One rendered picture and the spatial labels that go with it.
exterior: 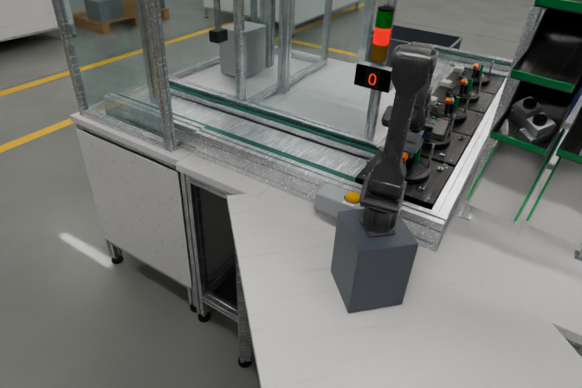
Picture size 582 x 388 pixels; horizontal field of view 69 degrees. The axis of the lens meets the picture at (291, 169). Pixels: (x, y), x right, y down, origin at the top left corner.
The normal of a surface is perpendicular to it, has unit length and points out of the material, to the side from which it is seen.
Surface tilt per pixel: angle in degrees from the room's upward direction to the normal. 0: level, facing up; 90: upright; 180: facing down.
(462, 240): 0
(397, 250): 90
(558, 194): 45
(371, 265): 90
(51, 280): 0
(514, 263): 0
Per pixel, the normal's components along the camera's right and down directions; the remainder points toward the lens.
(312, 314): 0.04, -0.84
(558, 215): -0.44, -0.33
